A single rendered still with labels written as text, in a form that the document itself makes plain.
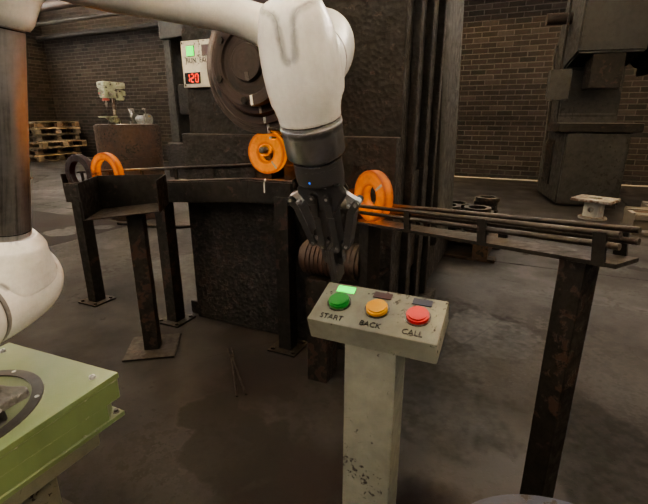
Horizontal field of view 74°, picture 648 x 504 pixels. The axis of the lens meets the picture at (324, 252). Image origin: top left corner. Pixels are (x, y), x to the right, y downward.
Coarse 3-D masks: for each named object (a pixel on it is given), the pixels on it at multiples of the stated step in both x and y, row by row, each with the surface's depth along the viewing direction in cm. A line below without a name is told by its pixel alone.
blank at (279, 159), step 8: (256, 136) 161; (264, 136) 160; (280, 136) 160; (256, 144) 162; (272, 144) 160; (280, 144) 158; (248, 152) 165; (256, 152) 163; (280, 152) 159; (256, 160) 164; (264, 160) 164; (272, 160) 161; (280, 160) 160; (256, 168) 165; (264, 168) 164; (272, 168) 162; (280, 168) 163
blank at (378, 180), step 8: (360, 176) 134; (368, 176) 131; (376, 176) 127; (384, 176) 128; (360, 184) 135; (368, 184) 131; (376, 184) 128; (384, 184) 126; (360, 192) 135; (368, 192) 136; (376, 192) 129; (384, 192) 126; (392, 192) 127; (368, 200) 136; (376, 200) 129; (384, 200) 126; (392, 200) 127; (360, 208) 137; (368, 216) 134; (376, 216) 130
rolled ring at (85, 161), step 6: (72, 156) 208; (78, 156) 207; (84, 156) 208; (66, 162) 211; (72, 162) 210; (84, 162) 206; (90, 162) 208; (66, 168) 212; (72, 168) 213; (84, 168) 207; (90, 168) 206; (66, 174) 214; (72, 174) 214; (90, 174) 206; (72, 180) 213
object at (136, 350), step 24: (96, 192) 168; (120, 192) 173; (144, 192) 174; (96, 216) 159; (120, 216) 156; (144, 216) 168; (144, 240) 167; (144, 264) 170; (144, 288) 173; (144, 312) 175; (144, 336) 178; (168, 336) 192
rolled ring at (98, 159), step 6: (96, 156) 202; (102, 156) 200; (108, 156) 198; (114, 156) 200; (96, 162) 203; (102, 162) 205; (108, 162) 199; (114, 162) 198; (96, 168) 205; (114, 168) 199; (120, 168) 200; (96, 174) 205; (114, 174) 200; (120, 174) 200
